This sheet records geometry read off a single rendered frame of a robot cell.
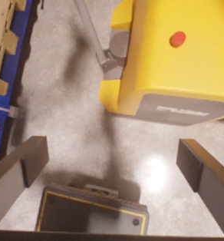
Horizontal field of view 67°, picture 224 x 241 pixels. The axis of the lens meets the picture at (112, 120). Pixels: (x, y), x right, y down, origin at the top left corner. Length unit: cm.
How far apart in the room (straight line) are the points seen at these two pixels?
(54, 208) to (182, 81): 106
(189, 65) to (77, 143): 113
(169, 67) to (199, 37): 13
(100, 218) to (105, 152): 50
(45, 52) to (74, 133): 82
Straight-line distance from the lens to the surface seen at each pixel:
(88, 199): 118
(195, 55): 60
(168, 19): 65
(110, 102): 109
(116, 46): 113
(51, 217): 131
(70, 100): 155
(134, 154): 141
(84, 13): 79
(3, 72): 161
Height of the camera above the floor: 140
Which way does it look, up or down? 80 degrees down
